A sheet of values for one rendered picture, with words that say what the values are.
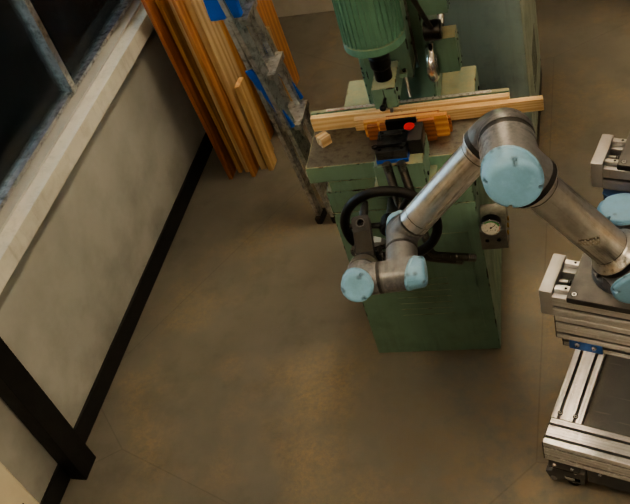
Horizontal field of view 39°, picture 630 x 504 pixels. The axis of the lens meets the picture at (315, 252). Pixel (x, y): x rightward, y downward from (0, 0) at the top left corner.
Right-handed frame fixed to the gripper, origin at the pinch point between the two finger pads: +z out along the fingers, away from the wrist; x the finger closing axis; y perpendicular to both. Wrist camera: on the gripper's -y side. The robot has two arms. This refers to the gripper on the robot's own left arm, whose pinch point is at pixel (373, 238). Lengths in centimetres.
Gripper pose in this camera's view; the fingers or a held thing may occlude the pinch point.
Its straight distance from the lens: 230.6
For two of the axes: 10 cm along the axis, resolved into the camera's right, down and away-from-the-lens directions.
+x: 9.5, -1.8, -2.4
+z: 1.9, -2.8, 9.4
